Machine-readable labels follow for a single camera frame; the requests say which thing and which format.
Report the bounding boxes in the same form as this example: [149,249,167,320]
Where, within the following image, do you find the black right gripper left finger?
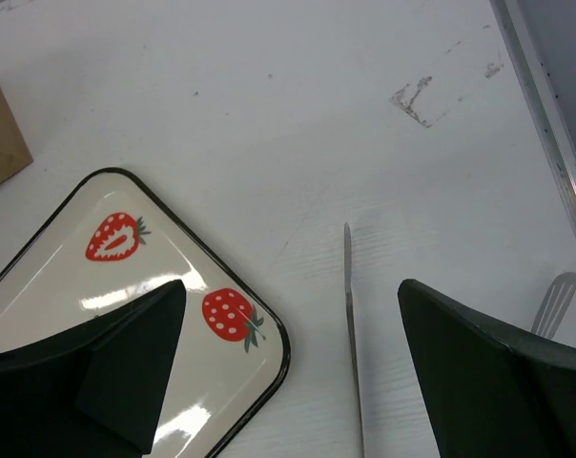
[0,281,187,457]

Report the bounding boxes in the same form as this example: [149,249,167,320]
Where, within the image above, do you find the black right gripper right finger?
[398,279,576,457]

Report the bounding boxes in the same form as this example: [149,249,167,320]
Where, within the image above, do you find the metal tongs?
[343,223,576,457]

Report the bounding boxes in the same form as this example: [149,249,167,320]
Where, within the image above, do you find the strawberry pattern tray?
[0,168,291,457]

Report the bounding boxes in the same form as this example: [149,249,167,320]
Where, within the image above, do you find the aluminium table edge rail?
[491,1,576,238]

